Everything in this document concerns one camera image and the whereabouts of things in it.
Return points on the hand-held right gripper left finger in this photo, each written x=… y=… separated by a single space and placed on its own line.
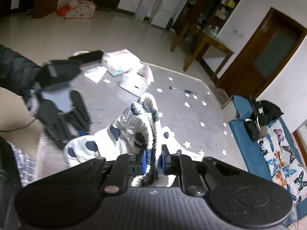
x=143 y=161

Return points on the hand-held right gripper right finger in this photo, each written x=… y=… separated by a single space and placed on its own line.
x=163 y=160

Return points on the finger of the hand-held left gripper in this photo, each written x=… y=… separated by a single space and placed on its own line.
x=80 y=110
x=56 y=127

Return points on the white navy polka dot pants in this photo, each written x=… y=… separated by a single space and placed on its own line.
x=124 y=127

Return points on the person's left forearm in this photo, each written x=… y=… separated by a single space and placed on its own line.
x=16 y=67

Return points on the white paper sheet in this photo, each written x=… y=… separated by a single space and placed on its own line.
x=96 y=73

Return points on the blue checked cloth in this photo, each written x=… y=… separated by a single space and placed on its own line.
x=24 y=165

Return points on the grey star-print tablecloth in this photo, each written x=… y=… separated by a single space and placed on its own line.
x=191 y=115

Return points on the pink and white box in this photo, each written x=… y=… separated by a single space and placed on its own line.
x=120 y=61

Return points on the white cardboard box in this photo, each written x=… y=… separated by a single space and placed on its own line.
x=136 y=81

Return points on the pink children's play tent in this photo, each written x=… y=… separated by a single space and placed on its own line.
x=76 y=7

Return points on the black pen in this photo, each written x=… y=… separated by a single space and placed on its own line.
x=182 y=90

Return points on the person's black jacket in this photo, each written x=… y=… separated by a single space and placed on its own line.
x=8 y=186

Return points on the dark cloth bundle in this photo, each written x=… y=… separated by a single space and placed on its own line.
x=254 y=129

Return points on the white water dispenser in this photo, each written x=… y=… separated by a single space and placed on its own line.
x=146 y=2

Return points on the black bag with white print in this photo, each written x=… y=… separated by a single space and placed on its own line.
x=268 y=111

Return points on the butterfly printed blanket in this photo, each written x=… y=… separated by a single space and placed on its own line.
x=283 y=163

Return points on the white refrigerator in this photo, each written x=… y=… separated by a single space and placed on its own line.
x=166 y=7

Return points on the wooden table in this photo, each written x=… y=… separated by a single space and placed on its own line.
x=213 y=43

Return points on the glass jar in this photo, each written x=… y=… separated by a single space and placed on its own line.
x=212 y=31

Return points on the brown wooden door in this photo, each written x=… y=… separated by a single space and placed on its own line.
x=271 y=50

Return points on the dark wooden shelf cabinet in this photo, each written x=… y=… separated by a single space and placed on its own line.
x=211 y=7

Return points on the blue bed frame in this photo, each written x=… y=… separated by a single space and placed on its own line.
x=247 y=146

